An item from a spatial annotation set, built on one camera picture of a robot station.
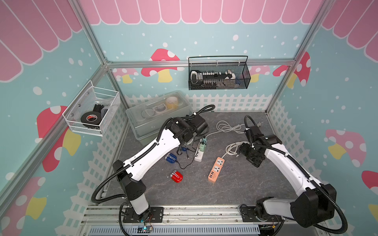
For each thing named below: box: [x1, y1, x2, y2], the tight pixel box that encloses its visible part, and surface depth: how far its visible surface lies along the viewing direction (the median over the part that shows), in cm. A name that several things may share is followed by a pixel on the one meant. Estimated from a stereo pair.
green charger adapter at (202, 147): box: [199, 144, 207, 152], surface depth 94 cm
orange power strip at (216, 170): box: [207, 157, 225, 182], surface depth 89 cm
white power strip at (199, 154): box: [193, 138, 206, 163], surface depth 96 cm
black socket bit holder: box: [190, 69, 237, 87], surface depth 89 cm
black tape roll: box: [80, 111, 102, 128], surface depth 70 cm
